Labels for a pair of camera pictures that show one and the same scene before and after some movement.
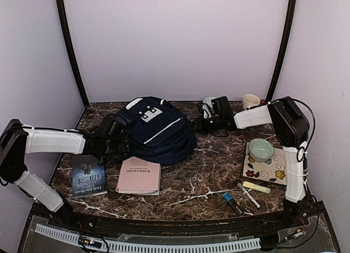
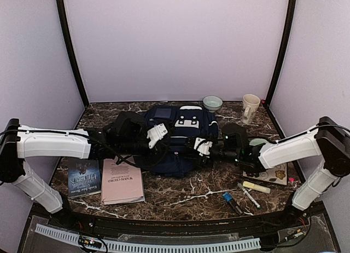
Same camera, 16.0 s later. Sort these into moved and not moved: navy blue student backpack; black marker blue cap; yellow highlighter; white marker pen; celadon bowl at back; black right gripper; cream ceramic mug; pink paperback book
Moved: black right gripper; pink paperback book; navy blue student backpack
Not moved: black marker blue cap; white marker pen; celadon bowl at back; yellow highlighter; cream ceramic mug
